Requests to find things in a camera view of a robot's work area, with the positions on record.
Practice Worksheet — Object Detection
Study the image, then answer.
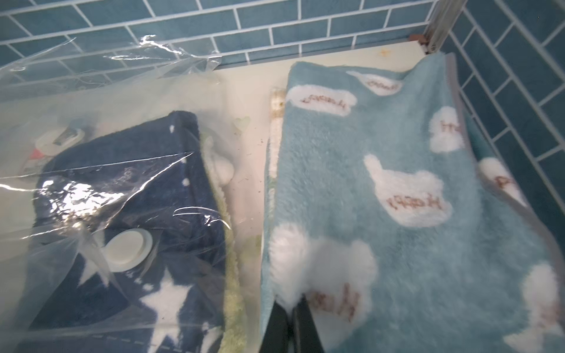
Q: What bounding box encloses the blue cloud pattern blanket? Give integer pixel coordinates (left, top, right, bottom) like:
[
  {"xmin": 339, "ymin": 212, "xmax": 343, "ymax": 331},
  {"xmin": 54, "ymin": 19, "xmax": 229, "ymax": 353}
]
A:
[{"xmin": 463, "ymin": 111, "xmax": 495, "ymax": 161}]

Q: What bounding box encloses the right aluminium corner post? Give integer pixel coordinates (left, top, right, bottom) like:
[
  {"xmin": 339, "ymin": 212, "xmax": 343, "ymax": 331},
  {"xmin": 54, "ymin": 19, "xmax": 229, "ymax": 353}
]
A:
[{"xmin": 424, "ymin": 0, "xmax": 467, "ymax": 54}]

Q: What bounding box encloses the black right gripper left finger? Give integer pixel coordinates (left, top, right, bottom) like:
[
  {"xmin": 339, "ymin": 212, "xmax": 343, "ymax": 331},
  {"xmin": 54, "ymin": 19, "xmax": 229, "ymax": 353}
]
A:
[{"xmin": 259, "ymin": 302, "xmax": 289, "ymax": 353}]

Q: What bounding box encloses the clear plastic vacuum bag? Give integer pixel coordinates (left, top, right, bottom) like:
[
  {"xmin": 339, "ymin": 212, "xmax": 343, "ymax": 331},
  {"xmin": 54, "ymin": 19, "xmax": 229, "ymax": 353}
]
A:
[{"xmin": 1, "ymin": 35, "xmax": 247, "ymax": 352}]

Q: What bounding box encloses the navy blue star blanket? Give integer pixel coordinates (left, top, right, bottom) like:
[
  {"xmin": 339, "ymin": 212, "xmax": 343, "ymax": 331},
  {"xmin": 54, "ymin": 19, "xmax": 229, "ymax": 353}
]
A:
[{"xmin": 2, "ymin": 111, "xmax": 227, "ymax": 352}]

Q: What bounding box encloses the light blue cloud blanket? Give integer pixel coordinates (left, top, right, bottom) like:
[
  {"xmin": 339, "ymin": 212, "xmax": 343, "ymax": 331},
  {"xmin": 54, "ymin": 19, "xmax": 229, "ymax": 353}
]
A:
[{"xmin": 260, "ymin": 53, "xmax": 564, "ymax": 352}]

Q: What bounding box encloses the white round bag valve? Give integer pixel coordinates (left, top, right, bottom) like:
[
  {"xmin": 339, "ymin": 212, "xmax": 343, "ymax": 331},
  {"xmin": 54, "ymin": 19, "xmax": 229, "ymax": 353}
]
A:
[{"xmin": 102, "ymin": 229, "xmax": 153, "ymax": 272}]

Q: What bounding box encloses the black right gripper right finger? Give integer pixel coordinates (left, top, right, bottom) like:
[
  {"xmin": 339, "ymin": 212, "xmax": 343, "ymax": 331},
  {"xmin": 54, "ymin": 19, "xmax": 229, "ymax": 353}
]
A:
[{"xmin": 291, "ymin": 296, "xmax": 325, "ymax": 353}]

